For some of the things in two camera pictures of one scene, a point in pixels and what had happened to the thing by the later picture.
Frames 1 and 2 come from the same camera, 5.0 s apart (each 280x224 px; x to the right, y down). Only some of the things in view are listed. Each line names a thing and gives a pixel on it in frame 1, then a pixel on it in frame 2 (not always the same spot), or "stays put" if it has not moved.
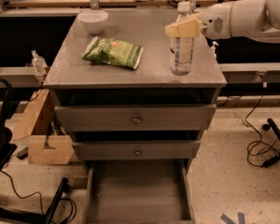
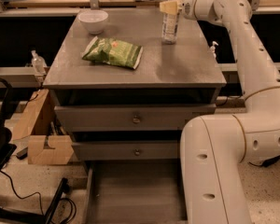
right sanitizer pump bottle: x=213 y=49 stays put
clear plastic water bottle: x=182 y=48 → x=170 y=21
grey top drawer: x=103 y=118 stays put
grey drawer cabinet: x=122 y=119 stays put
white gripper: x=215 y=22 → x=187 y=7
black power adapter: x=271 y=161 stays put
